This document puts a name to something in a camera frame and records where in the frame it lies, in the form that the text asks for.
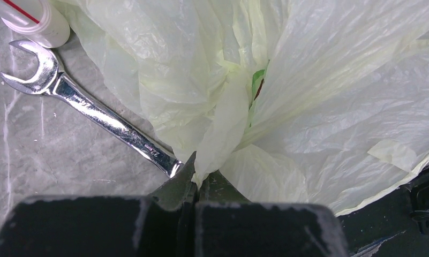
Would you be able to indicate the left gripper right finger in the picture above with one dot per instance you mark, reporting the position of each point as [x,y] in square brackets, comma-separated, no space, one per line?
[217,188]

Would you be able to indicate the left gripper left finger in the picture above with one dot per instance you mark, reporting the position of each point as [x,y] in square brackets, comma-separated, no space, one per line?
[179,189]

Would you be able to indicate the pale green plastic bag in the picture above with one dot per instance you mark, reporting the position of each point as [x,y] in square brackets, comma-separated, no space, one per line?
[292,101]

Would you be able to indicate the silver combination wrench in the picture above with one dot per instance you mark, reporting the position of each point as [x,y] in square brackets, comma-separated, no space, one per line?
[50,79]

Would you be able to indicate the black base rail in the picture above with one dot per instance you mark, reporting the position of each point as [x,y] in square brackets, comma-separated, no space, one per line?
[395,225]

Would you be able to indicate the white pipe frame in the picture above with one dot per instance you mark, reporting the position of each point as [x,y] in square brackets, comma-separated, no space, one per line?
[37,20]

